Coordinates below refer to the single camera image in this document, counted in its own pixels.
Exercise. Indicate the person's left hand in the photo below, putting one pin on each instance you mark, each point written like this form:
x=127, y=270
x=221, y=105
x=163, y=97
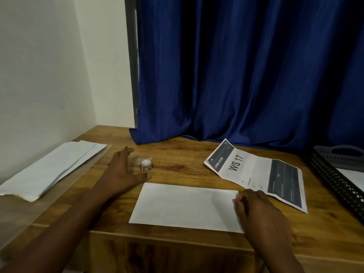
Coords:
x=118, y=174

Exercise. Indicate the person's right hand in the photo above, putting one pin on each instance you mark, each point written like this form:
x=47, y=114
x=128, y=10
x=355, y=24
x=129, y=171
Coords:
x=263, y=217

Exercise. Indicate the person's left thumb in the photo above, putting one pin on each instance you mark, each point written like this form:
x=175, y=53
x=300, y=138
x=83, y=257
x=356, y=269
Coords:
x=138, y=177

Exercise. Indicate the person's right fingers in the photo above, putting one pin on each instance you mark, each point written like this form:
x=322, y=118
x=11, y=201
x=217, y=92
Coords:
x=240, y=204

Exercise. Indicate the single white paper envelope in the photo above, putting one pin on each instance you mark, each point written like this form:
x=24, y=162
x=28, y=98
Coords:
x=184, y=206

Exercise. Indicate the person's left forearm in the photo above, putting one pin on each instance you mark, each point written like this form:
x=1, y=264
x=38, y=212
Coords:
x=54, y=238

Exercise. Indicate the person's right forearm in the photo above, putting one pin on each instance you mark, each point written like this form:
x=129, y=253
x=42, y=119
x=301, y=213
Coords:
x=280, y=258

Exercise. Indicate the small sticker roll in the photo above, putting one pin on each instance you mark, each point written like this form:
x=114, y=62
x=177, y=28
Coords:
x=146, y=165

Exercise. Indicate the folded printed paper sheet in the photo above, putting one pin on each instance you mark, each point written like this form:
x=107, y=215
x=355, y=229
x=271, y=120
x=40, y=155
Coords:
x=256, y=172

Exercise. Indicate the stack of white envelopes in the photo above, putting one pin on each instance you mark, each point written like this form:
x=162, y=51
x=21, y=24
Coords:
x=48, y=170

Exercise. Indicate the black mesh basket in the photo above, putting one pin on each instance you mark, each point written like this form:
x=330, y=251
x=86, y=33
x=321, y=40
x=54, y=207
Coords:
x=335, y=183

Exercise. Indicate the clear plastic sleeve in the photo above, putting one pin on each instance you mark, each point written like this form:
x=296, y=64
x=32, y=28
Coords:
x=31, y=214

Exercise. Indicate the grey plastic basket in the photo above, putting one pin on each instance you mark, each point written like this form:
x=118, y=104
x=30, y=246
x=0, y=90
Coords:
x=345, y=157

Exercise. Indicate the blank white paper sheet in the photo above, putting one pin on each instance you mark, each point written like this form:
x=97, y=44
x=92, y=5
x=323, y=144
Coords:
x=354, y=179

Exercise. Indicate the blue curtain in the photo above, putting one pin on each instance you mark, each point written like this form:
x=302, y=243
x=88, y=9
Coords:
x=250, y=71

